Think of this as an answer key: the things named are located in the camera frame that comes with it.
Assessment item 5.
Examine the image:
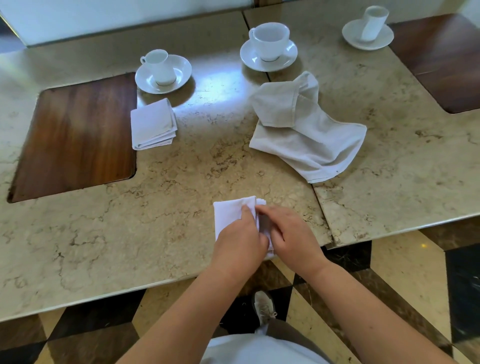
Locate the person's left hand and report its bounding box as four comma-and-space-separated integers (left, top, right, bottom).
209, 205, 269, 277

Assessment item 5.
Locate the person's right hand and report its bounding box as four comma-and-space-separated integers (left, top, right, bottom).
255, 204, 331, 281

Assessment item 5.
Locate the small white napkin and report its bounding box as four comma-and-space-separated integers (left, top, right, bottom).
213, 196, 277, 260

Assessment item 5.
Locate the person's right forearm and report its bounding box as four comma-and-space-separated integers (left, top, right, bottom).
304, 262, 460, 364

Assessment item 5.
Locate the person's left forearm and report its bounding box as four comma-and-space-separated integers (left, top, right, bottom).
115, 262, 256, 364

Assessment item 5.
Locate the grey sneaker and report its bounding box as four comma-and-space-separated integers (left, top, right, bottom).
251, 290, 278, 335

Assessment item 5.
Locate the crumpled white cloth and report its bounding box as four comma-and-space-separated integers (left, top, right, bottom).
248, 71, 368, 184

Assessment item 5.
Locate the brown trouser leg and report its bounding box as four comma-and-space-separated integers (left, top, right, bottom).
262, 318, 335, 364

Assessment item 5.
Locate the white shirt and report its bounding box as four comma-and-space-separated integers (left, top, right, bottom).
200, 325, 320, 364

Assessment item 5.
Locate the white saucer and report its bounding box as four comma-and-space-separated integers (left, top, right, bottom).
239, 38, 299, 73
134, 54, 193, 95
341, 18, 395, 51

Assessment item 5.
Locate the small white espresso cup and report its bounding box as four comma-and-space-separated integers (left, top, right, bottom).
140, 49, 177, 86

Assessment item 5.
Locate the wide white teacup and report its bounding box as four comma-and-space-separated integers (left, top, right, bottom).
248, 22, 291, 63

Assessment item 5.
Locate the tall white cup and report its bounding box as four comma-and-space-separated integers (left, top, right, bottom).
360, 5, 390, 43

